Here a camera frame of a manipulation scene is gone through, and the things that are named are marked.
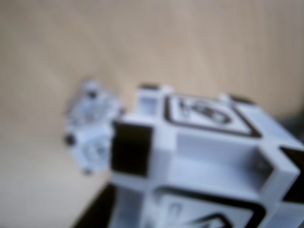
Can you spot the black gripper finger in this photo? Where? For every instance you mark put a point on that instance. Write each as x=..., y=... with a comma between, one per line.
x=99, y=211

